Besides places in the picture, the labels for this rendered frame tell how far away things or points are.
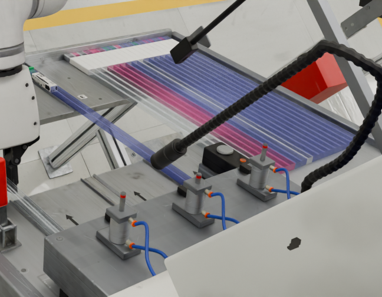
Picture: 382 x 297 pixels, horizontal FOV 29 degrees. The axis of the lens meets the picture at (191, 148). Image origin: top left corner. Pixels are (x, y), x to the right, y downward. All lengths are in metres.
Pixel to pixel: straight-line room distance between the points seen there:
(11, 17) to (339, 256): 0.60
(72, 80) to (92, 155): 0.91
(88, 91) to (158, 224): 0.49
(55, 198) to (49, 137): 1.20
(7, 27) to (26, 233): 0.25
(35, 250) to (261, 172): 0.29
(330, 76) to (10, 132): 0.95
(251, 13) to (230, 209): 2.03
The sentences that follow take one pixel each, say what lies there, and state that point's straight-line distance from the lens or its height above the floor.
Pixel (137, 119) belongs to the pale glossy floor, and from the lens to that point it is 2.35.
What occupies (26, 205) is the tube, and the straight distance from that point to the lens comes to 0.96.
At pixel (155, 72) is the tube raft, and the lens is 1.37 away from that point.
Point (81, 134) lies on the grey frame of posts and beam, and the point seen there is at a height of 0.21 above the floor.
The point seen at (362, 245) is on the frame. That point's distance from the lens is 0.42.
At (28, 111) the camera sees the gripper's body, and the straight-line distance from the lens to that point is 0.98.
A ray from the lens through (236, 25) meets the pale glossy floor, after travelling 2.80.
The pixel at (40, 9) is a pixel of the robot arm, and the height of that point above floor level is 1.10.
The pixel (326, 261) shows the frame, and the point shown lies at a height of 1.54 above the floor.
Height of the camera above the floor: 1.85
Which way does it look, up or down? 50 degrees down
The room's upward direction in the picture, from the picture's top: 56 degrees clockwise
